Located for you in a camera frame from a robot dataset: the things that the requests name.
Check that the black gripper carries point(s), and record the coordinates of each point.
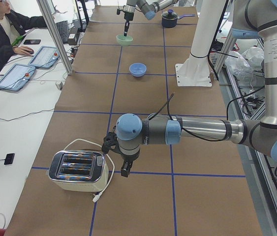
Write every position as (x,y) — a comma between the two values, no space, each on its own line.
(128,15)
(128,158)

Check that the green bowl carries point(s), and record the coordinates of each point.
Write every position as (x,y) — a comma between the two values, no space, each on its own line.
(124,40)

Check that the blue bowl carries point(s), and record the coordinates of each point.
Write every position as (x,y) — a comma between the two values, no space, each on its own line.
(137,69)

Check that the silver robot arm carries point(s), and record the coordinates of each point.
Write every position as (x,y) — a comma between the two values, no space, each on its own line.
(148,9)
(252,18)

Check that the dark blue saucepan with lid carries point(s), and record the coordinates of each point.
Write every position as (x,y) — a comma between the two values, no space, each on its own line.
(170,18)

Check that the cream toaster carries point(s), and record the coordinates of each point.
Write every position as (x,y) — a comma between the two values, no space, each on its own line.
(79,170)

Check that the black keyboard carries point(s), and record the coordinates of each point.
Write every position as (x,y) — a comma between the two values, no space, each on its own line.
(62,28)

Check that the blue teach pendant far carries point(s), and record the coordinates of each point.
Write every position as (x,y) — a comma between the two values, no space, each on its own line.
(45,57)

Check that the blue teach pendant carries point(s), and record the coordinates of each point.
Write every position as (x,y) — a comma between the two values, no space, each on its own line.
(45,57)
(16,77)

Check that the black smartphone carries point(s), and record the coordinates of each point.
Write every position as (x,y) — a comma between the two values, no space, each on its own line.
(32,42)

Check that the small black square device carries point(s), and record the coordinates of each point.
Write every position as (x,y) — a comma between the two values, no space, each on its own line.
(9,159)

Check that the blue teach pendant near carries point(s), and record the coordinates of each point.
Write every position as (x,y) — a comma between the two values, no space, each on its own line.
(16,77)

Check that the seated person in black jacket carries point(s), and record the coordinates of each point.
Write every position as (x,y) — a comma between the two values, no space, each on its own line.
(13,25)

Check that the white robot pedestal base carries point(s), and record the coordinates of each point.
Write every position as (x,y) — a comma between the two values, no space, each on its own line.
(195,72)

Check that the aluminium frame post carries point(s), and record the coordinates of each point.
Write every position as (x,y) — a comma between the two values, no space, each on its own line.
(46,13)

